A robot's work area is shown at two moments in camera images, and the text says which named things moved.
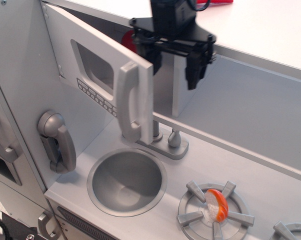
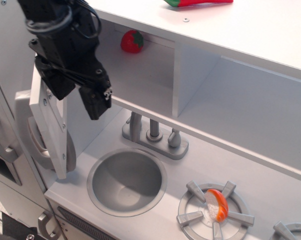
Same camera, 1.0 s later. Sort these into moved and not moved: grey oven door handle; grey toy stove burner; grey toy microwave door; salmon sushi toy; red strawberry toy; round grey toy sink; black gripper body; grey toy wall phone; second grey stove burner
Moved: grey toy microwave door; black gripper body
Not moved: grey toy stove burner; grey toy wall phone; salmon sushi toy; grey oven door handle; red strawberry toy; second grey stove burner; round grey toy sink
